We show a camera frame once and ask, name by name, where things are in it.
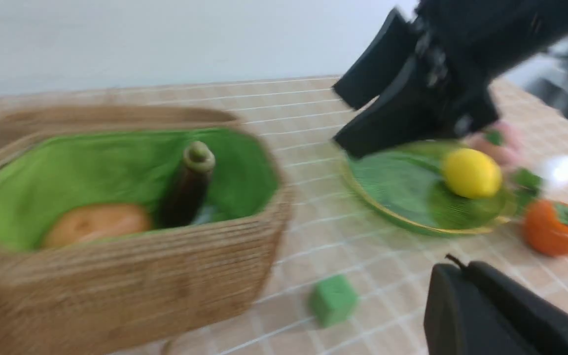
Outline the orange toy persimmon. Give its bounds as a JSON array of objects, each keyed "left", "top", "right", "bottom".
[{"left": 521, "top": 199, "right": 568, "bottom": 257}]

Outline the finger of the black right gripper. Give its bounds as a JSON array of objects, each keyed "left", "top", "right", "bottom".
[
  {"left": 333, "top": 55, "right": 462, "bottom": 159},
  {"left": 333, "top": 7, "right": 423, "bottom": 110}
]

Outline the woven rattan basket lid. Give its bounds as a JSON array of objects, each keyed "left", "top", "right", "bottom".
[{"left": 0, "top": 104, "right": 241, "bottom": 147}]

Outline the pink toy peach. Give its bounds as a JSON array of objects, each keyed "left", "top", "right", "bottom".
[{"left": 467, "top": 120, "right": 522, "bottom": 170}]

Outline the tan toy potato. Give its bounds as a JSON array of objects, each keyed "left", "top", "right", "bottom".
[{"left": 41, "top": 204, "right": 153, "bottom": 248}]

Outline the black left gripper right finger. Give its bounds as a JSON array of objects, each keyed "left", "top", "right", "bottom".
[{"left": 466, "top": 261, "right": 568, "bottom": 355}]

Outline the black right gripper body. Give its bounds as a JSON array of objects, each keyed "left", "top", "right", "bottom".
[{"left": 416, "top": 0, "right": 568, "bottom": 138}]

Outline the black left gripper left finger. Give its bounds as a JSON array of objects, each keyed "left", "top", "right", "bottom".
[{"left": 423, "top": 254, "right": 539, "bottom": 355}]

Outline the white toy radish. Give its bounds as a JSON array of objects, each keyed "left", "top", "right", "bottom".
[{"left": 511, "top": 155, "right": 568, "bottom": 211}]

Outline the green glass leaf plate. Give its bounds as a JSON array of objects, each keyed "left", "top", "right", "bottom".
[{"left": 339, "top": 140, "right": 518, "bottom": 236}]

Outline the yellow toy lemon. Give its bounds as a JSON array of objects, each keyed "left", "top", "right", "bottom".
[{"left": 441, "top": 148, "right": 503, "bottom": 199}]

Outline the green foam cube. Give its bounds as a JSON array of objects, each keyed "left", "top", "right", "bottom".
[{"left": 307, "top": 274, "right": 358, "bottom": 328}]

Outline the purple toy eggplant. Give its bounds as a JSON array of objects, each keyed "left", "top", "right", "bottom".
[{"left": 158, "top": 141, "right": 216, "bottom": 228}]

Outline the woven rattan basket green lining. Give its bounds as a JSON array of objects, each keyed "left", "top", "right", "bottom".
[{"left": 0, "top": 126, "right": 294, "bottom": 355}]

